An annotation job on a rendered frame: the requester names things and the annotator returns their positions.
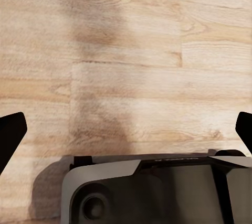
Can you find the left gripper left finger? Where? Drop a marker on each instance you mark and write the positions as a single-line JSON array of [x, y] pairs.
[[13, 128]]

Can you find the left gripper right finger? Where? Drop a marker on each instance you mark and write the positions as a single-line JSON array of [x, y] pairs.
[[244, 128]]

